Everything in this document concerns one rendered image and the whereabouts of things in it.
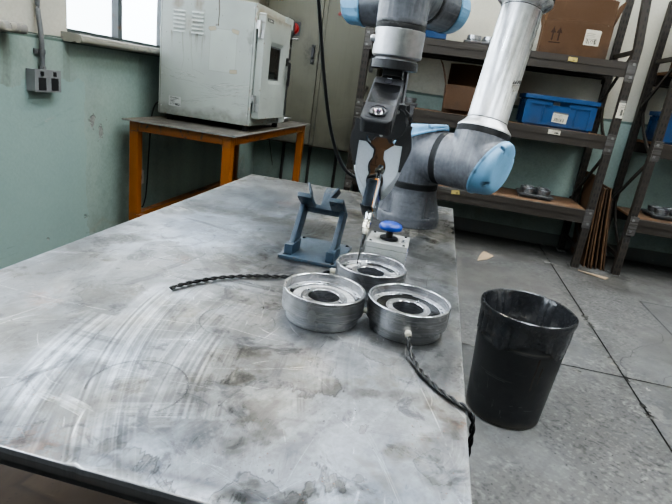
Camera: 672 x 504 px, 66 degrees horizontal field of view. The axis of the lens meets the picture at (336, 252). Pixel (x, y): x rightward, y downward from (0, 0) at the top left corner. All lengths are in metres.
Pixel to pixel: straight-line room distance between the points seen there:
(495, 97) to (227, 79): 2.01
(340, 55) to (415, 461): 4.20
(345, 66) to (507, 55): 3.40
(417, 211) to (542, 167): 3.63
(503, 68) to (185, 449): 0.95
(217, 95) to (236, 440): 2.62
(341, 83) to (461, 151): 3.44
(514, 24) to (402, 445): 0.92
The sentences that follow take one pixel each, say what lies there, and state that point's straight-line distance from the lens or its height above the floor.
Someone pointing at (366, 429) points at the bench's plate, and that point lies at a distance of 0.48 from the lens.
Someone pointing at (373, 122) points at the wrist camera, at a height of 1.04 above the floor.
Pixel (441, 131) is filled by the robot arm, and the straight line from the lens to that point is 1.18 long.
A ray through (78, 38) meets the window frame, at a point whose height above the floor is 1.13.
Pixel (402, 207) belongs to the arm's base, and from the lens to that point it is 1.18.
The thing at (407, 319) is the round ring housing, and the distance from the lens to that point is 0.62.
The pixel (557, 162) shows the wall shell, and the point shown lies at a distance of 4.78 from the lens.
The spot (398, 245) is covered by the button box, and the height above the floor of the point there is 0.84.
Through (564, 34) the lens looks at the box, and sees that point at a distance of 4.25.
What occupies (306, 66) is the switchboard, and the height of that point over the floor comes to 1.20.
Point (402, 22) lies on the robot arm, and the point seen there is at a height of 1.18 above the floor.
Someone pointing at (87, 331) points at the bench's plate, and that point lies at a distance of 0.62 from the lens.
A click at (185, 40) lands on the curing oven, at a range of 3.06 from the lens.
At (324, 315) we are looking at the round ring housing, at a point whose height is 0.83.
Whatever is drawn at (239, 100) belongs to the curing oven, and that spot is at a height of 0.94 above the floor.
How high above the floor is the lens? 1.08
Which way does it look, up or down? 18 degrees down
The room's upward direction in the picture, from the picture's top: 8 degrees clockwise
